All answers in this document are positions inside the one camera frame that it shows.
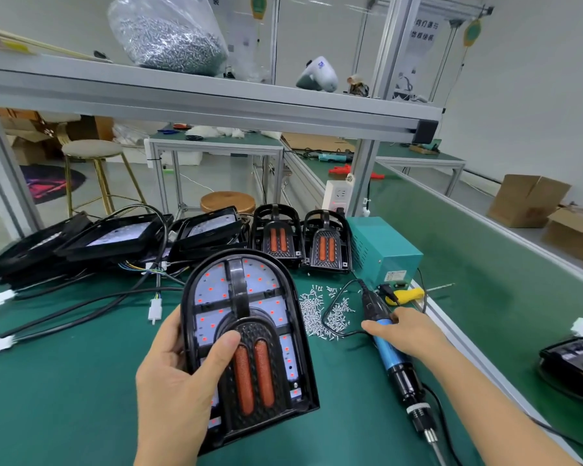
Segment person's right hand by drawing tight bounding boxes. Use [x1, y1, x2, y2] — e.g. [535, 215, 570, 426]
[361, 305, 460, 370]

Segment person's left hand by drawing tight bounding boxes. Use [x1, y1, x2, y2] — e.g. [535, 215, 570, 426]
[134, 305, 242, 466]

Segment blue black electric screwdriver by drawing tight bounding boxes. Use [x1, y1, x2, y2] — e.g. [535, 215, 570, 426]
[360, 281, 448, 466]

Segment black cover orange strips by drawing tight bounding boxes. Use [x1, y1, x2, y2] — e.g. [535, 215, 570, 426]
[212, 257, 285, 428]
[301, 208, 351, 272]
[251, 203, 304, 268]

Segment heap of small silver screws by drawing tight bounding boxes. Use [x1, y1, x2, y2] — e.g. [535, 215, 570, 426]
[296, 283, 359, 340]

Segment stack of unassembled lamp housings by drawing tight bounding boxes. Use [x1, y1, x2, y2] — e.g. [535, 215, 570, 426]
[0, 206, 249, 287]

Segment person's right forearm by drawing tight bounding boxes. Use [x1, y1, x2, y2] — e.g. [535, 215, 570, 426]
[432, 339, 583, 466]

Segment yellow plug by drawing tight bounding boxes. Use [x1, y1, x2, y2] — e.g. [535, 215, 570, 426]
[387, 286, 427, 307]

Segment teal power supply box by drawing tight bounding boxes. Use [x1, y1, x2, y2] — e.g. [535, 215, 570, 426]
[347, 216, 425, 287]

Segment white power strip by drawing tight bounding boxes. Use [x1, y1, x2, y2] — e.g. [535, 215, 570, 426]
[321, 174, 356, 214]

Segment red tool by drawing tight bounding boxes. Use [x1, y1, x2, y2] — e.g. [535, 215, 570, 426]
[328, 164, 385, 181]

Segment brown cardboard box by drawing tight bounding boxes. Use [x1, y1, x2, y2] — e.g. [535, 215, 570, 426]
[544, 206, 583, 270]
[488, 173, 573, 229]

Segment green workbench white legs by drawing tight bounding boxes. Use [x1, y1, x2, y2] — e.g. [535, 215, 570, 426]
[374, 140, 468, 198]

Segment round brown wooden stool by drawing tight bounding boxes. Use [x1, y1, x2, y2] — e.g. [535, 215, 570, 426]
[200, 191, 258, 216]

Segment colourful round rug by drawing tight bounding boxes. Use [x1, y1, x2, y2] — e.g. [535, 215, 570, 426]
[0, 164, 87, 212]

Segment small green workbench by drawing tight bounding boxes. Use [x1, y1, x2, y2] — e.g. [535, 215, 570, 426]
[144, 129, 285, 214]

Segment round beige stool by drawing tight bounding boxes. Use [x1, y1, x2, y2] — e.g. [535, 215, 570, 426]
[61, 139, 147, 217]

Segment white handheld device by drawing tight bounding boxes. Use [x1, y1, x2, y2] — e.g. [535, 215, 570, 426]
[296, 55, 339, 93]

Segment open brown cardboard carton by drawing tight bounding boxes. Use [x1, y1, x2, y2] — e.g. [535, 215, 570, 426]
[0, 109, 79, 166]

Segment clear bag of screws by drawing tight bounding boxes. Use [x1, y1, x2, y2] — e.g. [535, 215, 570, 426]
[107, 0, 229, 76]

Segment beige flat folder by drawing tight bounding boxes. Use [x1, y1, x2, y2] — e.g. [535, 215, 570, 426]
[0, 27, 93, 62]

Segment aluminium shelf frame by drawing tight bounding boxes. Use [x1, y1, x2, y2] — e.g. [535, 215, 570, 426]
[0, 0, 497, 239]

